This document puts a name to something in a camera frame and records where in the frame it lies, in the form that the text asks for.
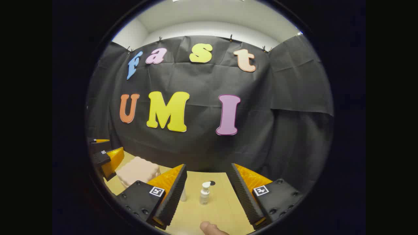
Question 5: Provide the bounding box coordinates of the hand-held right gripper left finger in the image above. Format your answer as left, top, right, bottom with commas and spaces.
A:
115, 164, 188, 230

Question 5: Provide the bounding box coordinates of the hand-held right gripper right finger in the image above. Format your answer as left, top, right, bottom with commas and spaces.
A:
227, 163, 305, 230

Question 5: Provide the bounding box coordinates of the white pump bottle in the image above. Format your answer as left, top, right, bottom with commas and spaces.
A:
200, 181, 212, 206

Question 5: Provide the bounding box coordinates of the pink suitcase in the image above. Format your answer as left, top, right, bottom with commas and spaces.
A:
116, 156, 161, 189

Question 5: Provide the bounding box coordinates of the black backdrop cloth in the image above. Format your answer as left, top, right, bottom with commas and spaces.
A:
86, 34, 334, 196

